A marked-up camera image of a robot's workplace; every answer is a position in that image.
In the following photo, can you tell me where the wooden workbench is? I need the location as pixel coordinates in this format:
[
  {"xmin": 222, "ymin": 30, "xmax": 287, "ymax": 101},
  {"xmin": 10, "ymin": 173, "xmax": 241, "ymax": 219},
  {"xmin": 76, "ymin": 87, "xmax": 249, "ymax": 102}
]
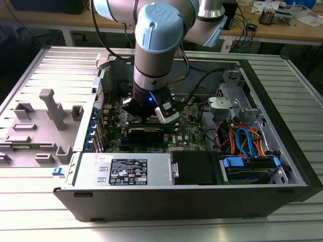
[{"xmin": 0, "ymin": 0, "xmax": 323, "ymax": 46}]

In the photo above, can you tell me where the black graphics card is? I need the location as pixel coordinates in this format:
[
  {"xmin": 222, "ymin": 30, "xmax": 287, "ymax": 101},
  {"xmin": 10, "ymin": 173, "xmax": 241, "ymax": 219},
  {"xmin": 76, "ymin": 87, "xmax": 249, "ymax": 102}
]
[{"xmin": 125, "ymin": 127, "xmax": 165, "ymax": 145}]

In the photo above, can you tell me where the hard disk in blue carrier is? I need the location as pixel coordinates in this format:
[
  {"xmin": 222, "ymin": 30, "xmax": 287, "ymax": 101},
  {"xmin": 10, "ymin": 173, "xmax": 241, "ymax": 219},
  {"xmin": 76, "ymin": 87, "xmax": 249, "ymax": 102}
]
[{"xmin": 219, "ymin": 155, "xmax": 282, "ymax": 185}]

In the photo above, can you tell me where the copper coloured cable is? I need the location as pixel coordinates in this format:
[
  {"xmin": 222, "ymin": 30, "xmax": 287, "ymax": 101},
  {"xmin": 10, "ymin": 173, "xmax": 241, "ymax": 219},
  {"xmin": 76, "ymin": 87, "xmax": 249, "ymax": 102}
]
[{"xmin": 171, "ymin": 74, "xmax": 189, "ymax": 85}]

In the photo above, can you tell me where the black upright box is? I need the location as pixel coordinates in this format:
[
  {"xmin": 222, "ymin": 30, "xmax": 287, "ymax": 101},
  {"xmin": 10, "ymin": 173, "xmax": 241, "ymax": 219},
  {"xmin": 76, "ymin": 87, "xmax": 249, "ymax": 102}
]
[{"xmin": 223, "ymin": 0, "xmax": 239, "ymax": 31}]

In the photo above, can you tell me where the black open PC case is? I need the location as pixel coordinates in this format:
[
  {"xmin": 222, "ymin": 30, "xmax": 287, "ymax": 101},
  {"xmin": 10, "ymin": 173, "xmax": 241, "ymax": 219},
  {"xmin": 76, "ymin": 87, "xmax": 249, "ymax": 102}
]
[{"xmin": 52, "ymin": 51, "xmax": 323, "ymax": 222}]

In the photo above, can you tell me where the black drive bay box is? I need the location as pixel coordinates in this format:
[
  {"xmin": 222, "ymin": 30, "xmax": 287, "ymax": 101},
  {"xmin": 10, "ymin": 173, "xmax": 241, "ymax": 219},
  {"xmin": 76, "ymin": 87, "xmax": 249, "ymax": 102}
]
[{"xmin": 170, "ymin": 150, "xmax": 223, "ymax": 186}]

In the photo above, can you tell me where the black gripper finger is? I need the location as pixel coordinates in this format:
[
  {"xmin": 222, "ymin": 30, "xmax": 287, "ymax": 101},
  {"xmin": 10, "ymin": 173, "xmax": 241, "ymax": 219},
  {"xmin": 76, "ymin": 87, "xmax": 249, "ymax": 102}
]
[{"xmin": 122, "ymin": 98, "xmax": 151, "ymax": 124}]

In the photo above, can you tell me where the blue flat wire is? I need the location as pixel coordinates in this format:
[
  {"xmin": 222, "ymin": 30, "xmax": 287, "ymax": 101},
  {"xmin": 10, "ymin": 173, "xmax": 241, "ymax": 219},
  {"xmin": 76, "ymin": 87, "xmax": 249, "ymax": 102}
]
[{"xmin": 236, "ymin": 128, "xmax": 255, "ymax": 158}]

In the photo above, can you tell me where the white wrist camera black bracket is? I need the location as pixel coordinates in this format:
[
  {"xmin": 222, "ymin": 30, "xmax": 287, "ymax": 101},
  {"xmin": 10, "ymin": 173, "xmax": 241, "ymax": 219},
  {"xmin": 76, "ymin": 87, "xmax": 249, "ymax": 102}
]
[{"xmin": 154, "ymin": 95, "xmax": 180, "ymax": 125}]

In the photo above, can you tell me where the grey parts rack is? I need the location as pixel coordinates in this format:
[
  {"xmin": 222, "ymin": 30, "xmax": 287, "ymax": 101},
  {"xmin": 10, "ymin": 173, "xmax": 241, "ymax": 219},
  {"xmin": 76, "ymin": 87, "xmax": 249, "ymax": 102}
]
[{"xmin": 0, "ymin": 88, "xmax": 84, "ymax": 168}]

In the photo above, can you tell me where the white paper sheet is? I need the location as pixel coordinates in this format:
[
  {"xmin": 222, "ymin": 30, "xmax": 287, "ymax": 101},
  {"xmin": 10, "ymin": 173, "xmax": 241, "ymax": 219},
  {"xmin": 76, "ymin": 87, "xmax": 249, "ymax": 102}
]
[{"xmin": 296, "ymin": 15, "xmax": 323, "ymax": 27}]

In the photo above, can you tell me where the metal heat sink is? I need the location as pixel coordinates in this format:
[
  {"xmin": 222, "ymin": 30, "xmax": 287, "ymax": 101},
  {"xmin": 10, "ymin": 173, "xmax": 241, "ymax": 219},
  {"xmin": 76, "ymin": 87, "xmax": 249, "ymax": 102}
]
[{"xmin": 259, "ymin": 7, "xmax": 276, "ymax": 26}]

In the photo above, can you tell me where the green circuit board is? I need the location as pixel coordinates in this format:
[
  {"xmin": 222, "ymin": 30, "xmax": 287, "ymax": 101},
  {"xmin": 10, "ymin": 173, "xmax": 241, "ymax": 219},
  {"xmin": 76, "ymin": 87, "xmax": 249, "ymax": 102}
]
[{"xmin": 275, "ymin": 10, "xmax": 293, "ymax": 25}]

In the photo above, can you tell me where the black RAM stick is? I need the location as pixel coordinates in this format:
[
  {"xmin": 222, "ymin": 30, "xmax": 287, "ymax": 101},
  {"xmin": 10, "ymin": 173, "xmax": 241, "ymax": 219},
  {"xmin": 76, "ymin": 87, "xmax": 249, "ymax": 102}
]
[{"xmin": 127, "ymin": 120, "xmax": 177, "ymax": 128}]

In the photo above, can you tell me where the silver drive cage bracket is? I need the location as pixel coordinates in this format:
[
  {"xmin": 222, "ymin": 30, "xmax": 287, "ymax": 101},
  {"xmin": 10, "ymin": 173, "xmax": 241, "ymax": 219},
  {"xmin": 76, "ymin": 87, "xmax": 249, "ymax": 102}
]
[{"xmin": 206, "ymin": 70, "xmax": 263, "ymax": 122}]

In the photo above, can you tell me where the orange wire bundle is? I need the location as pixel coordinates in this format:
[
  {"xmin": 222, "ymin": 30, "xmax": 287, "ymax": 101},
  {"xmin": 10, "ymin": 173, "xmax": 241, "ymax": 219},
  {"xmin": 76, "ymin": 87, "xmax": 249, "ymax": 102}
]
[{"xmin": 218, "ymin": 120, "xmax": 267, "ymax": 157}]

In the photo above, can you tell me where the silver power supply unit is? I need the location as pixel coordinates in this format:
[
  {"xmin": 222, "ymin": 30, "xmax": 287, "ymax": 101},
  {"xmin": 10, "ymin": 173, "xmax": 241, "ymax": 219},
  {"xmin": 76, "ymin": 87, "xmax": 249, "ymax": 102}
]
[{"xmin": 73, "ymin": 152, "xmax": 175, "ymax": 187}]

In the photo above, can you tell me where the large black box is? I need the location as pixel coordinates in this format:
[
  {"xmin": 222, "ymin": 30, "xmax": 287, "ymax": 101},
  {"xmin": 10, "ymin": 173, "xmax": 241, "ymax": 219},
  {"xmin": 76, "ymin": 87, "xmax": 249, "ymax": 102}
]
[{"xmin": 10, "ymin": 0, "xmax": 88, "ymax": 15}]

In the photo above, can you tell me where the green motherboard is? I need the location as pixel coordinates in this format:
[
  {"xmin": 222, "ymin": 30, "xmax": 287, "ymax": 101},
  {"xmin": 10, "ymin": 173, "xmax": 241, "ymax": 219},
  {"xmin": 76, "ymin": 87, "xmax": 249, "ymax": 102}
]
[{"xmin": 100, "ymin": 94, "xmax": 210, "ymax": 154}]

